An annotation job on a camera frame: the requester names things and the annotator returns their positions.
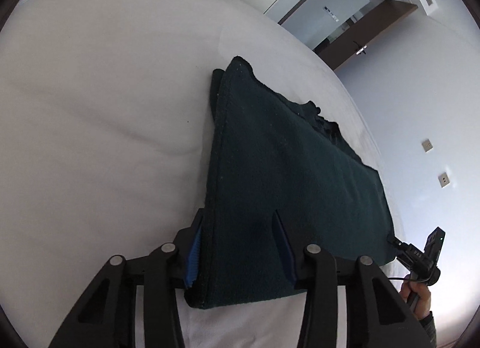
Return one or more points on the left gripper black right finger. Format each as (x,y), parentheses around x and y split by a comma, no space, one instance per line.
(284,248)

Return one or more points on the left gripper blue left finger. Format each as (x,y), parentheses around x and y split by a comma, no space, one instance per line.
(192,252)

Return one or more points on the dark green sweater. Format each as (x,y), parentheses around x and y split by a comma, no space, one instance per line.
(272,156)

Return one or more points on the right hand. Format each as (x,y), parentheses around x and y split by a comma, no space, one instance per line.
(423,305)

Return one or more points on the white bed sheet mattress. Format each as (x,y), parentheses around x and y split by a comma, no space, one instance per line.
(106,132)

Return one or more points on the dark brown door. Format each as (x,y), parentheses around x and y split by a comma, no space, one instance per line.
(338,30)

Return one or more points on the lower wall socket plate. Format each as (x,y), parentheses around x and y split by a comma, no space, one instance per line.
(444,180)

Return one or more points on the upper wall switch plate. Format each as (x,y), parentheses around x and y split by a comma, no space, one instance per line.
(427,145)

